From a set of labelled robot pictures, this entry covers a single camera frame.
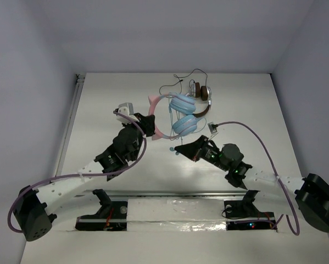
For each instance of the aluminium rail front edge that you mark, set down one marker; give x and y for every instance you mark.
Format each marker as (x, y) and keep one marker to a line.
(138, 194)

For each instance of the clear tape strip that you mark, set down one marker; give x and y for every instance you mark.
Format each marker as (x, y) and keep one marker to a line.
(175, 215)

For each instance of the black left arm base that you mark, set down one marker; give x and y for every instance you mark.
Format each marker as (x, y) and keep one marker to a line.
(111, 216)

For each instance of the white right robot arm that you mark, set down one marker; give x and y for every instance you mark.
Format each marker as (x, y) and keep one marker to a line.
(266, 193)

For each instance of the aluminium rail left edge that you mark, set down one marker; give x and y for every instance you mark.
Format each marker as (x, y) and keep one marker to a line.
(80, 80)

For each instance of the pink blue cat-ear headphones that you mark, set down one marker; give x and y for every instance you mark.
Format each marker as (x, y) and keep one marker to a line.
(153, 101)

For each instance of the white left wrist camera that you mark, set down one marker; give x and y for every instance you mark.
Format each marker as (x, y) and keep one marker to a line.
(127, 113)

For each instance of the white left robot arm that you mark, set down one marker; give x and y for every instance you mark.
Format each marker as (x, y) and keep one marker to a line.
(34, 210)

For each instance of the brown silver headphones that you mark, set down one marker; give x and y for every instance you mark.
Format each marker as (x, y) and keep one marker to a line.
(196, 90)

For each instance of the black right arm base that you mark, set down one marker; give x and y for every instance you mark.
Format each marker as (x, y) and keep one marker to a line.
(242, 215)

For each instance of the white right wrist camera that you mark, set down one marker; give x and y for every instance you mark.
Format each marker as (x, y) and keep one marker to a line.
(213, 128)

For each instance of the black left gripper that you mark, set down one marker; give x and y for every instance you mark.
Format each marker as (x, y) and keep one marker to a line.
(139, 124)

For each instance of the light blue wired earphones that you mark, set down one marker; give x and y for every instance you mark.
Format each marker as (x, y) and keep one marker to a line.
(181, 109)

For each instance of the aluminium rail edge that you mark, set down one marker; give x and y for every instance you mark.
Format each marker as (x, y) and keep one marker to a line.
(138, 194)
(80, 80)

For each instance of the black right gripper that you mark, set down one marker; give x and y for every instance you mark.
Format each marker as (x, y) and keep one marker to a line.
(193, 150)

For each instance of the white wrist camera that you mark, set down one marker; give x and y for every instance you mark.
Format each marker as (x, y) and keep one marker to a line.
(127, 113)
(213, 128)

